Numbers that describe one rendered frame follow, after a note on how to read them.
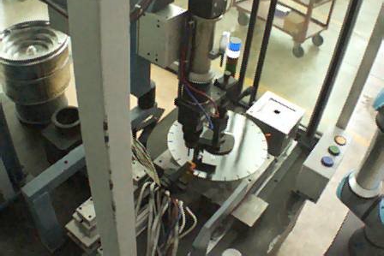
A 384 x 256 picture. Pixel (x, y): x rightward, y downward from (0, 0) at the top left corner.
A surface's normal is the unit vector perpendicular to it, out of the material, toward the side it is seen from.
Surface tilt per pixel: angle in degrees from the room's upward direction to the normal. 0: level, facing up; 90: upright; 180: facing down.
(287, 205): 0
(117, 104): 90
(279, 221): 0
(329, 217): 0
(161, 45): 90
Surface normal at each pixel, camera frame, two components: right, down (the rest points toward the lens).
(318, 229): 0.09, -0.76
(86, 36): -0.60, 0.48
